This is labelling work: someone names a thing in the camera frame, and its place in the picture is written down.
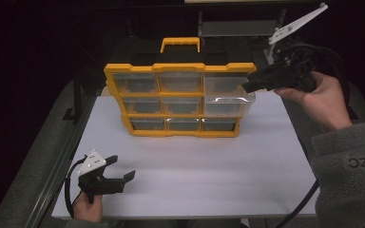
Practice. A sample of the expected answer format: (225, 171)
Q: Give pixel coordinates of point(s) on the black metal stand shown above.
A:
(77, 95)

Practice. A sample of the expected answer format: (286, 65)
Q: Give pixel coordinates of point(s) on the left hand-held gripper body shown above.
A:
(95, 180)

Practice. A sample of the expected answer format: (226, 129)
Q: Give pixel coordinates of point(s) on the person's right hand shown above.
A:
(326, 101)

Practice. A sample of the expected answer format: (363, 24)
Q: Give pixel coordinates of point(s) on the person's left hand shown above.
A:
(88, 210)

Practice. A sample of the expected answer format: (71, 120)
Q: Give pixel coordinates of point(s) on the group of clear small drawers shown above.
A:
(180, 106)

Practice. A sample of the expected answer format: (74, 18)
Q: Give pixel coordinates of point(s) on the yellow black drawer organizer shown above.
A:
(177, 67)

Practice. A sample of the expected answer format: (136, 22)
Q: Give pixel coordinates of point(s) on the grey metal frame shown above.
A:
(237, 28)

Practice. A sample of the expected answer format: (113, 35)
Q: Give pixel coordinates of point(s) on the clear plastic pulled-out drawer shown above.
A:
(225, 95)

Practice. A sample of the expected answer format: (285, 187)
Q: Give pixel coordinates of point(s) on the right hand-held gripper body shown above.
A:
(297, 68)

